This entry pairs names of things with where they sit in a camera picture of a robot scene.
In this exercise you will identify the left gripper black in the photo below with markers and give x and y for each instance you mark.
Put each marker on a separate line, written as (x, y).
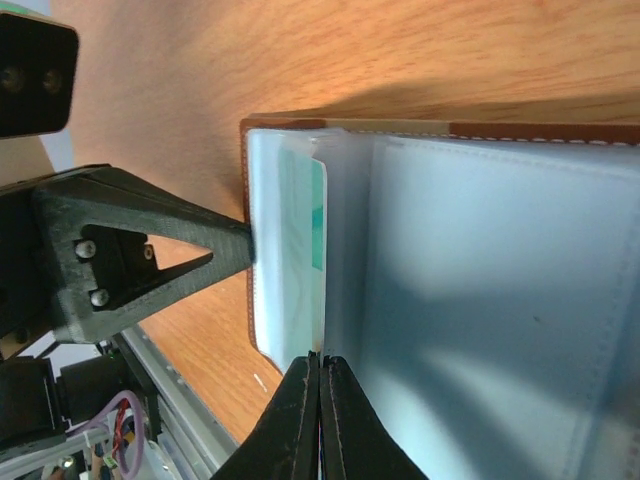
(94, 250)

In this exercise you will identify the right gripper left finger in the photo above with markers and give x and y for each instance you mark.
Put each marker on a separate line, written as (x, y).
(284, 443)

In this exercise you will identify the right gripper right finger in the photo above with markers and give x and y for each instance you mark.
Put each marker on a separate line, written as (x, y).
(354, 444)

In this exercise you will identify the brown leather card holder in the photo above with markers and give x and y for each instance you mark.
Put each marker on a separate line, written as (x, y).
(482, 282)

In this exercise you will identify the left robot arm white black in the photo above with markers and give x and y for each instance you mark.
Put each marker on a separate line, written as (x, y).
(54, 397)

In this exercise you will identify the aluminium rail frame front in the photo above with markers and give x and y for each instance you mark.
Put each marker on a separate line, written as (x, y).
(186, 441)

